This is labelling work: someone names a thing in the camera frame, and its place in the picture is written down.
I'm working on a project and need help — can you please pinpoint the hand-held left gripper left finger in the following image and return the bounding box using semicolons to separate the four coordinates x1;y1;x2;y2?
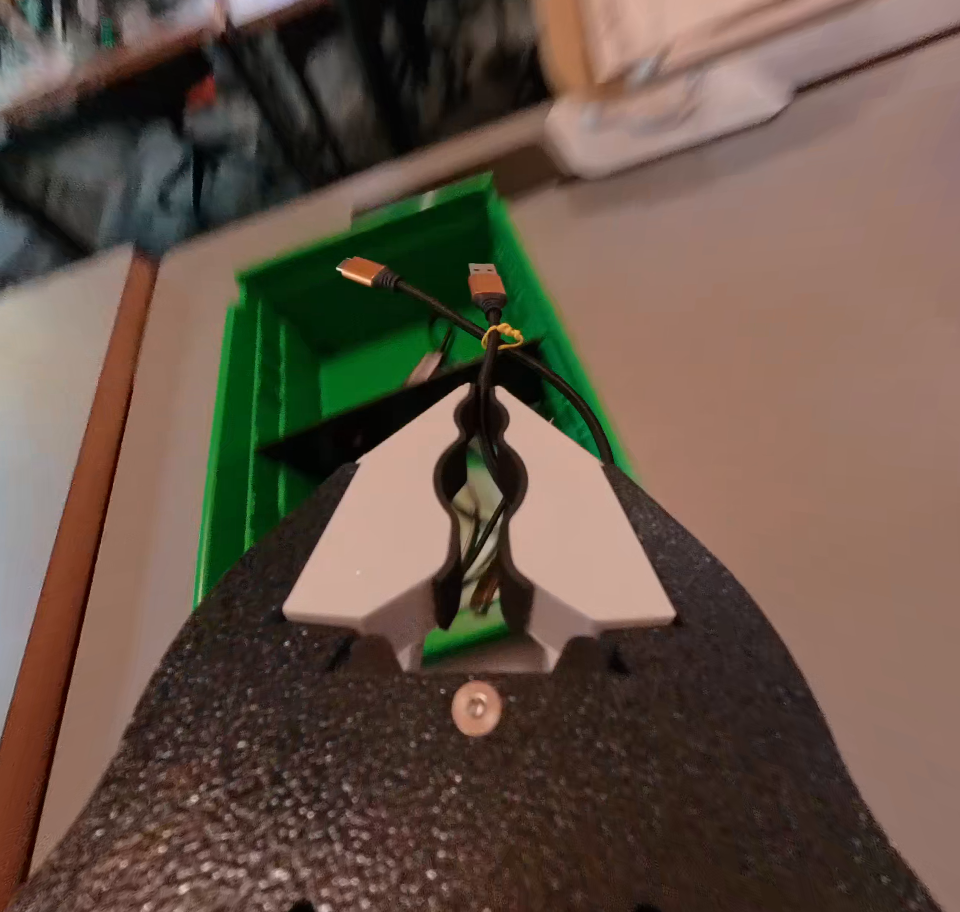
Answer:
281;383;470;673

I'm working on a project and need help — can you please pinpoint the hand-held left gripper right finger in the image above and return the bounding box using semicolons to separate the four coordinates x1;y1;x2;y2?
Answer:
472;387;678;673

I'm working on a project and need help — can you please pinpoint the green plastic bin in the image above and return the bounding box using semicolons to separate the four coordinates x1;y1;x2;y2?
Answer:
191;171;639;662

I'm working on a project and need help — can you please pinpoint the black USB cable yellow tie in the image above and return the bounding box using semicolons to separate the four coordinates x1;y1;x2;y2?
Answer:
335;256;618;617

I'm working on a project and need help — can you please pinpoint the grey desk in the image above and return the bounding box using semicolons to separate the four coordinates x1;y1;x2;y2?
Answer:
0;31;960;912

